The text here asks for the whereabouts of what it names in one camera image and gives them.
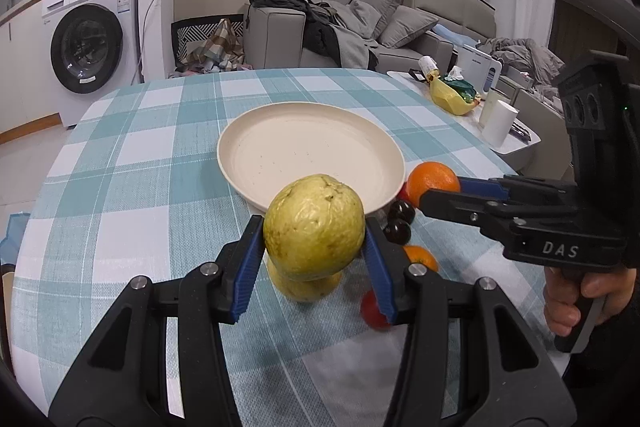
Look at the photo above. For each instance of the teal checkered tablecloth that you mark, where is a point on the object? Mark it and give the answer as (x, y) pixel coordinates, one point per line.
(136, 189)

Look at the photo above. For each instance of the white bottle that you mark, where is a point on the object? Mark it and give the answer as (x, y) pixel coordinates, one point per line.
(429, 68)

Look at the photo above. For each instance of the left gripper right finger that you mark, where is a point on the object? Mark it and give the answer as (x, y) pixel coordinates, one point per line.
(469, 359)

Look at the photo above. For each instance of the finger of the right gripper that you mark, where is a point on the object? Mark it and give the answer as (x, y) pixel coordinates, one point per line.
(479, 211)
(487, 187)

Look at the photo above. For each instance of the yellow-green guava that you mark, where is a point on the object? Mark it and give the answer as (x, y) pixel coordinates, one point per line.
(314, 228)
(303, 291)

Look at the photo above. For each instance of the white washing machine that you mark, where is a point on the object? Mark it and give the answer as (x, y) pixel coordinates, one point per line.
(93, 49)

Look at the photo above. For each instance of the black clothes pile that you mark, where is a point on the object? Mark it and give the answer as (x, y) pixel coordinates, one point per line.
(308, 33)

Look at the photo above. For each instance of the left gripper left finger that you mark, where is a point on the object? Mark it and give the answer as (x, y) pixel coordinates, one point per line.
(156, 357)

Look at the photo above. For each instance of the dark plum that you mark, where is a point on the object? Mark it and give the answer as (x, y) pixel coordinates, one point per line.
(401, 210)
(397, 232)

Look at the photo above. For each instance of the white paper cup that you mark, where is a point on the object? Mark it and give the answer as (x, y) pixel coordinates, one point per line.
(499, 123)

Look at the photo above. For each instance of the yellow bag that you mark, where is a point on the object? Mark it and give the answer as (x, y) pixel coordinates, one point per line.
(450, 100)

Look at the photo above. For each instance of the large orange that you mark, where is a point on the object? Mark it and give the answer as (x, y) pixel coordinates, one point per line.
(428, 175)

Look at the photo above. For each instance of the small red tomato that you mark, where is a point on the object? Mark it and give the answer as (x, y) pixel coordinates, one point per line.
(370, 313)

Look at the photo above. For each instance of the plaid cloth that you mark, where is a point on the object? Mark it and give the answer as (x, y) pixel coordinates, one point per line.
(221, 52)

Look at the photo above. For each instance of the cream round plate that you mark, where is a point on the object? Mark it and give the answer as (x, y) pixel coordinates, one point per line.
(270, 146)

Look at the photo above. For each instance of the large red tomato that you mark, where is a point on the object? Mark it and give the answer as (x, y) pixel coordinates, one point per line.
(403, 193)

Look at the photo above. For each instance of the grey sofa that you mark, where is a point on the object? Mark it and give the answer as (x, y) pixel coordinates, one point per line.
(461, 23)

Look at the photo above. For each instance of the right hand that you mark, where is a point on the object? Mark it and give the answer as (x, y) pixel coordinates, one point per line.
(561, 295)

